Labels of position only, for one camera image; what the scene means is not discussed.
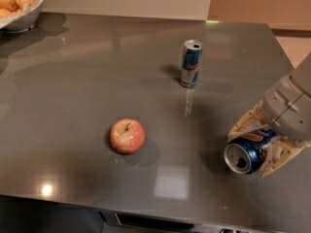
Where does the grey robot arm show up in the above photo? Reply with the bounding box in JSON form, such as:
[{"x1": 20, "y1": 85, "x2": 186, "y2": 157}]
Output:
[{"x1": 224, "y1": 58, "x2": 311, "y2": 177}]

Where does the blue pepsi can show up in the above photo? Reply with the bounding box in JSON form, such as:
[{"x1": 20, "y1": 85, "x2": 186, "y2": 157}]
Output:
[{"x1": 224, "y1": 127, "x2": 277, "y2": 174}]

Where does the orange fruit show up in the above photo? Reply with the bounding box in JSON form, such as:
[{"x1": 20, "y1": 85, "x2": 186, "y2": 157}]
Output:
[
  {"x1": 17, "y1": 0, "x2": 34, "y2": 9},
  {"x1": 0, "y1": 0, "x2": 18, "y2": 12},
  {"x1": 0, "y1": 9, "x2": 11, "y2": 17}
]

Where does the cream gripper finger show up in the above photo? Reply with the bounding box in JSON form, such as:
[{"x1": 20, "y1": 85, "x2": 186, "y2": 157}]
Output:
[
  {"x1": 258, "y1": 136, "x2": 305, "y2": 178},
  {"x1": 227, "y1": 101, "x2": 267, "y2": 142}
]

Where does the orange fruit lower left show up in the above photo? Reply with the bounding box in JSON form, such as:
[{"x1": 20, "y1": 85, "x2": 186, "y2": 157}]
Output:
[{"x1": 0, "y1": 9, "x2": 11, "y2": 17}]

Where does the orange fruit middle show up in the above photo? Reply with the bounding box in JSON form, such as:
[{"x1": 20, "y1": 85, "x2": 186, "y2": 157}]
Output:
[{"x1": 17, "y1": 0, "x2": 34, "y2": 9}]

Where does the red apple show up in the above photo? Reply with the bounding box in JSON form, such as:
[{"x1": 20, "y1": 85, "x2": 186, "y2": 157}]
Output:
[{"x1": 110, "y1": 118, "x2": 146, "y2": 154}]

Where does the metal fruit bowl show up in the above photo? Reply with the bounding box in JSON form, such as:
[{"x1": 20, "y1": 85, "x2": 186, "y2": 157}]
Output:
[{"x1": 0, "y1": 0, "x2": 46, "y2": 34}]

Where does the red bull can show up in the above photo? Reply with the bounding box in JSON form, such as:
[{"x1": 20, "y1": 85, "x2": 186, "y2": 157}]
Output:
[{"x1": 180, "y1": 40, "x2": 203, "y2": 87}]

